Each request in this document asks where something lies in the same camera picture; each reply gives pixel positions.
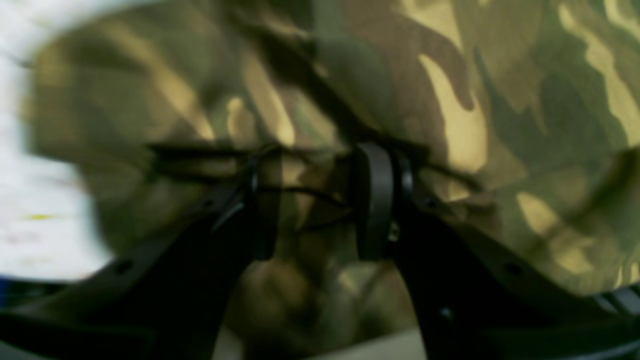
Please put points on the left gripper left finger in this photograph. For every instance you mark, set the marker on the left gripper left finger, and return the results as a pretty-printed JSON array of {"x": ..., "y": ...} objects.
[{"x": 163, "y": 300}]

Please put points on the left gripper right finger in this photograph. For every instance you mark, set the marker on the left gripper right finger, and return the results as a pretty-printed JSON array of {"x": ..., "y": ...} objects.
[{"x": 473, "y": 298}]

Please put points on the camouflage T-shirt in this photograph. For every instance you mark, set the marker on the camouflage T-shirt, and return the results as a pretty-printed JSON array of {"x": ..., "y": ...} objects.
[{"x": 520, "y": 119}]

